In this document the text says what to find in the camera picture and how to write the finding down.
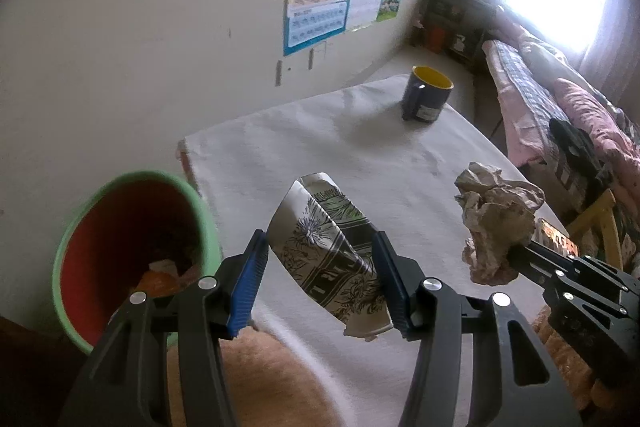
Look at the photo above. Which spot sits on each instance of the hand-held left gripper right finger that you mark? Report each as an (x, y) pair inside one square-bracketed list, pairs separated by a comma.
[(392, 287)]

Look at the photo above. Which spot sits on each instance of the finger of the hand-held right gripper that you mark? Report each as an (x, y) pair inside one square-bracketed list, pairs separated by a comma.
[(575, 267), (547, 279)]

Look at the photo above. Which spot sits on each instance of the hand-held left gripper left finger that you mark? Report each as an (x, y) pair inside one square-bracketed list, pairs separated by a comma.
[(245, 287)]

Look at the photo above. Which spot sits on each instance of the brown paper ball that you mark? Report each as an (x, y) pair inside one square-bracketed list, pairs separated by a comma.
[(495, 222)]

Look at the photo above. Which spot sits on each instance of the silver foil patterned wrapper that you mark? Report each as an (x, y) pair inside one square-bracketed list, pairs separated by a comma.
[(325, 247)]

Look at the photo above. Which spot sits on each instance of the white paper piece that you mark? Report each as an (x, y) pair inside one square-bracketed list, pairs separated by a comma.
[(161, 266)]

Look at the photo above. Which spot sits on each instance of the orange snack wrapper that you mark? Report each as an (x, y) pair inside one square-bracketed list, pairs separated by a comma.
[(155, 283)]

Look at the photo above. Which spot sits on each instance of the green bin red inside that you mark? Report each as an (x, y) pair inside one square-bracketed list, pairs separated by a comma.
[(115, 227)]

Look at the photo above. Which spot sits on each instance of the yellow snack wrapper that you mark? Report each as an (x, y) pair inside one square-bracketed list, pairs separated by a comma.
[(555, 237)]

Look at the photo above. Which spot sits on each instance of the wooden chair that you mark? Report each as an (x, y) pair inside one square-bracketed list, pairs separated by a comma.
[(607, 227)]

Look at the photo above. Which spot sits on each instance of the black garment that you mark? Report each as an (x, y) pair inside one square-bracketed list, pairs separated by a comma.
[(575, 147)]

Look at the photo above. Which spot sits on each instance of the white tablecloth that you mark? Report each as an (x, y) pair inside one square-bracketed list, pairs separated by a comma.
[(300, 147)]

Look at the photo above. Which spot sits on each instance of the bed with plaid sheet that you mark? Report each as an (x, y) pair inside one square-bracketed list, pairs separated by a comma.
[(525, 107)]

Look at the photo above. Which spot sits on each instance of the dark blue mug yellow inside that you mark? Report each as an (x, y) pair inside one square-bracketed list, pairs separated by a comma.
[(422, 99)]

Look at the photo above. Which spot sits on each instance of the light blue pillow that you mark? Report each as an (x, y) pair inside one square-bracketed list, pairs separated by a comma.
[(550, 64)]

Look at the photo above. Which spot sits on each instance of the pink pillow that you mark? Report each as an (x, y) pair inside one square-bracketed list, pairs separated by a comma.
[(532, 39)]

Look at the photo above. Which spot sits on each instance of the dark brown furniture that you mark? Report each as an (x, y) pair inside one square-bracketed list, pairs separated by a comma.
[(25, 382)]

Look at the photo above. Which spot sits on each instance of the white bag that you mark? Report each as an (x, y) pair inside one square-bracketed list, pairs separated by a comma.
[(460, 44)]

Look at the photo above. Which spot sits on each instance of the orange canister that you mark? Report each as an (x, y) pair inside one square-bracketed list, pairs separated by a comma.
[(436, 38)]

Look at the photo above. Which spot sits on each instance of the dark shelf unit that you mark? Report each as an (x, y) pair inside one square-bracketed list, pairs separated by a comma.
[(460, 7)]

